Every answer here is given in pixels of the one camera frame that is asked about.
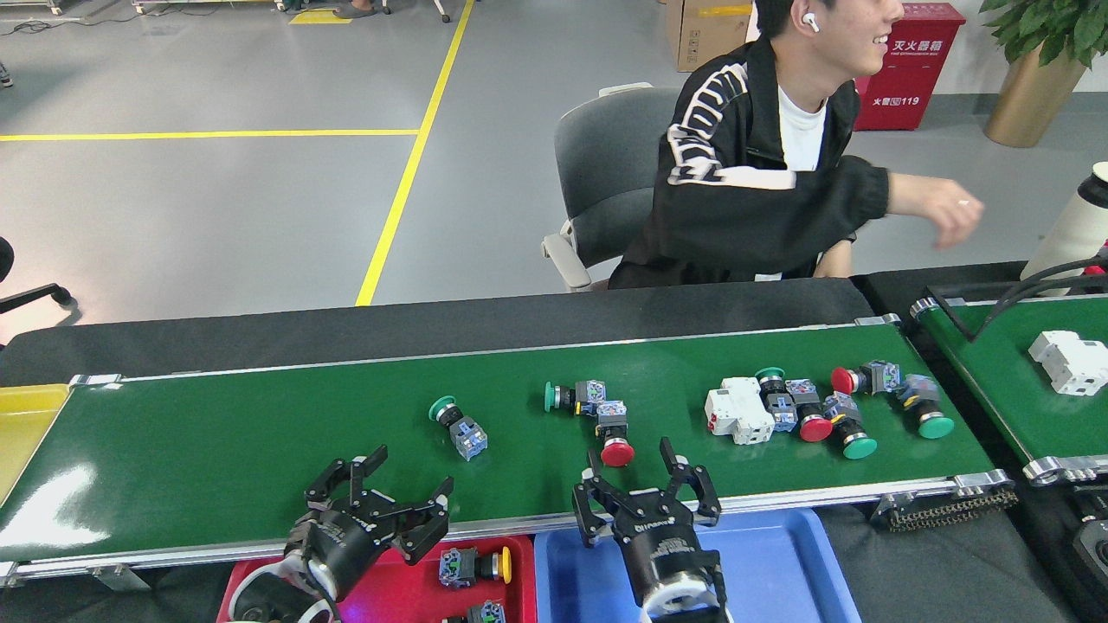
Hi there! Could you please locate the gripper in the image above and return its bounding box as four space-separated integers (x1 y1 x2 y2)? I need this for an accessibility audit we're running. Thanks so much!
286 447 454 602
573 437 723 607

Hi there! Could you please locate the red push button switch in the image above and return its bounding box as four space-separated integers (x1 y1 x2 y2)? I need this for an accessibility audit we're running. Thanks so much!
443 600 507 623
596 401 635 468
831 360 901 397
786 379 834 444

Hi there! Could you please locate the yellow push button switch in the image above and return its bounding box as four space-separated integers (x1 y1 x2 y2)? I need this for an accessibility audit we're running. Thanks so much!
439 547 513 591

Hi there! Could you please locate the green push button switch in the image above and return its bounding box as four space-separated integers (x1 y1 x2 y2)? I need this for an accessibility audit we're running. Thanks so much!
896 374 956 440
755 367 799 432
822 392 879 460
428 395 489 462
544 379 607 418

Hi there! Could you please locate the white circuit breaker block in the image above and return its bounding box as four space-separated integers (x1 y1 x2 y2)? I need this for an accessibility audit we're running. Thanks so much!
705 376 776 446
1028 329 1108 397

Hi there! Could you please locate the long green conveyor belt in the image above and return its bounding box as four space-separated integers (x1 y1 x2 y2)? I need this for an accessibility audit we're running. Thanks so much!
0 313 1018 589

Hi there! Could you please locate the blue plastic tray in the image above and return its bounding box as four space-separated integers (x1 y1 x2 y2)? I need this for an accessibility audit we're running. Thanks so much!
532 508 862 623

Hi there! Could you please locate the red plastic tray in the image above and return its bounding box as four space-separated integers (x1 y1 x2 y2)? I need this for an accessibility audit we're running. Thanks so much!
216 535 538 623

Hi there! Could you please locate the green feeder conveyor belt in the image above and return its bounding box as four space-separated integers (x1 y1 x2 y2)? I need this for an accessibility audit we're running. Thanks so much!
909 292 1108 487

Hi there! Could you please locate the dark conveyor motor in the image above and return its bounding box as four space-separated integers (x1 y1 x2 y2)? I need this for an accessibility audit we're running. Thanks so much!
1072 498 1108 598

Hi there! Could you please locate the person's right hand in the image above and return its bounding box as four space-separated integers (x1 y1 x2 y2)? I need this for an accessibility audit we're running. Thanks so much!
933 183 985 252

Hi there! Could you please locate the person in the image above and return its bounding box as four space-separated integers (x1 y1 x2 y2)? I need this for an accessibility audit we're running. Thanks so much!
606 0 985 291

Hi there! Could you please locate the grey office chair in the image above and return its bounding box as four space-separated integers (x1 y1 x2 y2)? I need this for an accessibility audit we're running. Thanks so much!
541 82 685 292

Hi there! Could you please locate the yellow plastic bin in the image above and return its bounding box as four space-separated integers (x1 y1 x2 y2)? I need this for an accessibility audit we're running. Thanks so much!
0 383 72 507

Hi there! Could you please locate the black office chair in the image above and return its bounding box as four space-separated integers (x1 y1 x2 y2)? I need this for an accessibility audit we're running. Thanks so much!
0 235 74 317

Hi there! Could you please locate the brown cardboard box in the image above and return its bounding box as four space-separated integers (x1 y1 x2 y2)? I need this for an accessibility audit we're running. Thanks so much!
665 0 758 73

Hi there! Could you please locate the red fire extinguisher cabinet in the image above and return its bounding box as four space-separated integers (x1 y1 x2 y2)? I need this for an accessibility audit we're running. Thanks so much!
853 2 966 132

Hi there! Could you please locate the potted plant gold pot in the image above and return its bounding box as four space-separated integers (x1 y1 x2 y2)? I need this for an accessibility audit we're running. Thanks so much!
978 0 1108 148

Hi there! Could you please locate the black drive chain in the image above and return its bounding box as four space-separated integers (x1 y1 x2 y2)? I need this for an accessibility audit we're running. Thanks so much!
874 486 1021 532

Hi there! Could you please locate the black cable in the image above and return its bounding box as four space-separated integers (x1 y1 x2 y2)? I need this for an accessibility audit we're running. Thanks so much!
928 255 1108 343

